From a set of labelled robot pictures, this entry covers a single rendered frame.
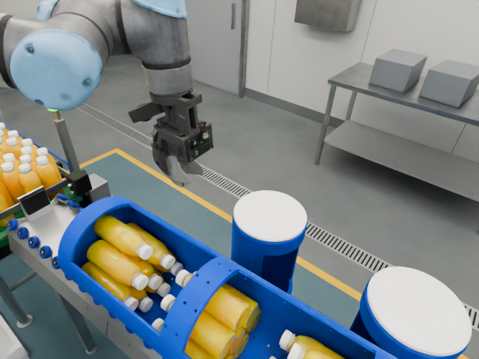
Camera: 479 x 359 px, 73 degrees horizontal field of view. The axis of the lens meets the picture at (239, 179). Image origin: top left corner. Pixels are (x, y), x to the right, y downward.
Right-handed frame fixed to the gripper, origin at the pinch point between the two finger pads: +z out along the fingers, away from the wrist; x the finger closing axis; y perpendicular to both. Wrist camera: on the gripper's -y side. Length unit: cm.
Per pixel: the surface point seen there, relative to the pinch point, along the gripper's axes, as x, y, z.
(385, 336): 24, 46, 48
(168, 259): 0.1, -11.3, 34.5
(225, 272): 1.1, 9.9, 24.2
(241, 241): 28, -7, 50
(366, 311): 28, 39, 49
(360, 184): 228, -17, 158
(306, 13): 303, -131, 31
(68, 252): -17.6, -30.3, 27.9
